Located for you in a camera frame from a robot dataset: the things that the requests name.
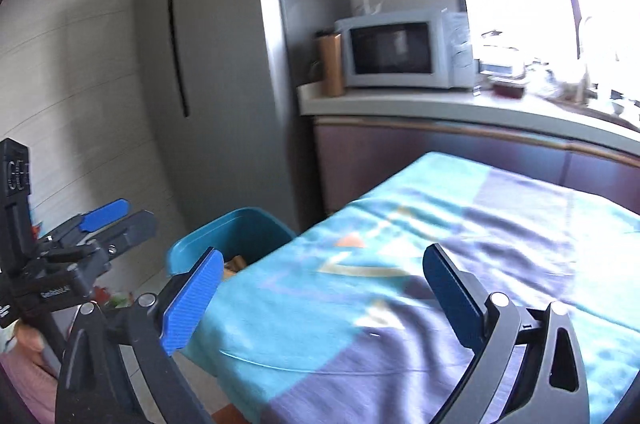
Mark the gold foil snack wrapper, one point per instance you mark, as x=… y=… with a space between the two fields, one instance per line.
x=234 y=266

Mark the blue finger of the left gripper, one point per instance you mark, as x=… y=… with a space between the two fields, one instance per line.
x=127 y=233
x=103 y=216

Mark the blue plastic trash bin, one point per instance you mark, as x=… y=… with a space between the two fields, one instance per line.
x=249 y=232

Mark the person's left hand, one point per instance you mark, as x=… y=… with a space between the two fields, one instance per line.
x=29 y=338

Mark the colourful bags on floor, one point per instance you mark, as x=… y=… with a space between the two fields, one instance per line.
x=109 y=300

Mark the copper travel tumbler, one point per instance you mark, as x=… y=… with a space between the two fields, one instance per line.
x=331 y=59

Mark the dark red food container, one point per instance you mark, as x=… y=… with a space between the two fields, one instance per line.
x=508 y=87

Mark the silver refrigerator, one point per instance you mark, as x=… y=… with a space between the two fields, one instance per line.
x=220 y=81

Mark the white microwave oven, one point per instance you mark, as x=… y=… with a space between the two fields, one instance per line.
x=426 y=48

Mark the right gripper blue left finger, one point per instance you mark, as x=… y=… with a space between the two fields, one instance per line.
x=185 y=299

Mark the teal grey patterned tablecloth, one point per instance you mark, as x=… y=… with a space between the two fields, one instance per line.
x=340 y=325

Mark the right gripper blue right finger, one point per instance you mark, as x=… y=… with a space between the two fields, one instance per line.
x=460 y=295

